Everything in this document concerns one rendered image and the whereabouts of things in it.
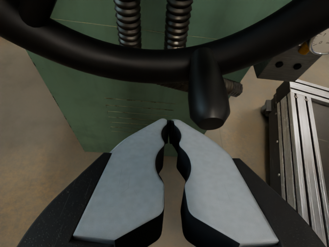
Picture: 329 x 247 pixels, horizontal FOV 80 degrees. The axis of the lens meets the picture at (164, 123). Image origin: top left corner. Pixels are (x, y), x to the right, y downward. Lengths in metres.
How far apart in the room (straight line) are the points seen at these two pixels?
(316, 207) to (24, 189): 0.97
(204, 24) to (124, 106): 0.29
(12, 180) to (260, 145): 1.04
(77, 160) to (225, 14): 0.73
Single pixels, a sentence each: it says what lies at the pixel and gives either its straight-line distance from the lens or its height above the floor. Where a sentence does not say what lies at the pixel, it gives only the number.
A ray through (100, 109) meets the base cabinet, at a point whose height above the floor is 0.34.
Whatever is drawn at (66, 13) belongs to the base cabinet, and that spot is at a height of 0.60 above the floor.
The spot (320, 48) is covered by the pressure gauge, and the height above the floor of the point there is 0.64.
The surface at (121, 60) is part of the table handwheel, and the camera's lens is 0.16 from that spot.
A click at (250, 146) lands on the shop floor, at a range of 1.02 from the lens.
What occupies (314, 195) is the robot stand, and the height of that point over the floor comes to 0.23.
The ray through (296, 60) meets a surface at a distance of 0.42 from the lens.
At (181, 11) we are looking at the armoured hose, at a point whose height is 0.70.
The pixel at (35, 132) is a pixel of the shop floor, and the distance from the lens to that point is 0.99.
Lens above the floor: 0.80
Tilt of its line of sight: 59 degrees down
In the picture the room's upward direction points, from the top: 15 degrees clockwise
